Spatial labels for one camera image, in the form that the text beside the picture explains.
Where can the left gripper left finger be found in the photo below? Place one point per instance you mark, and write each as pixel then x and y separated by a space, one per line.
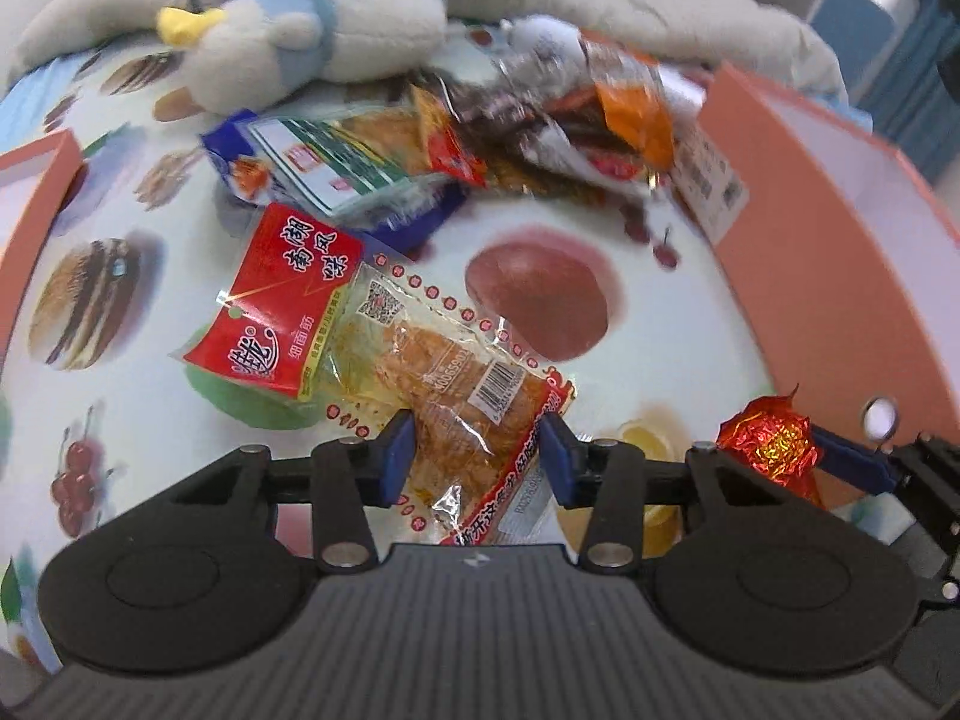
pixel 348 475

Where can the blue white snack bag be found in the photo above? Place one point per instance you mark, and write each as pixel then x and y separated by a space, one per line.
pixel 393 131

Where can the penguin plush toy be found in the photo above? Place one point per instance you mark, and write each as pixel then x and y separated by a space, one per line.
pixel 252 54

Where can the blue curtain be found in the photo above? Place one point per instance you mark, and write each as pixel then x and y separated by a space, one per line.
pixel 913 100

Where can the pink box lid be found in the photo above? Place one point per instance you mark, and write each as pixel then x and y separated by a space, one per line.
pixel 35 181

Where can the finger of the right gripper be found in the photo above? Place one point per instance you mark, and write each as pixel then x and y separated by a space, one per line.
pixel 865 469

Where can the fruit print mat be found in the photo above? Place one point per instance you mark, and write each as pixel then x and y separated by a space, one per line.
pixel 167 322

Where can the blue chair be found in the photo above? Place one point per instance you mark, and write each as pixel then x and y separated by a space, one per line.
pixel 856 30

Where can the orange snack bag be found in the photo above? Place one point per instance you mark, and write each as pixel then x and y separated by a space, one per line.
pixel 632 99

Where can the pink box base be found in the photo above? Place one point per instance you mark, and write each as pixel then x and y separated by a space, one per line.
pixel 842 259

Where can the dark clear snack bag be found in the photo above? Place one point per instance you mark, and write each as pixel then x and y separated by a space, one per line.
pixel 537 127

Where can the green label snack pack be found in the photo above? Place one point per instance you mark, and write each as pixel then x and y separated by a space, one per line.
pixel 332 171

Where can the white spray bottle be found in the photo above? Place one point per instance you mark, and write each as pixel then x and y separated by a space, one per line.
pixel 544 35

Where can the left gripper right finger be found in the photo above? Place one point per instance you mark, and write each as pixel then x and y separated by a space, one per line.
pixel 604 475

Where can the red butterfly pastry snack pack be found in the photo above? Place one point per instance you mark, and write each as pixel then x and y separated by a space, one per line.
pixel 390 359

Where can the red foil candy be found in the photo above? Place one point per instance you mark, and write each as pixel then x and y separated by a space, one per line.
pixel 775 440

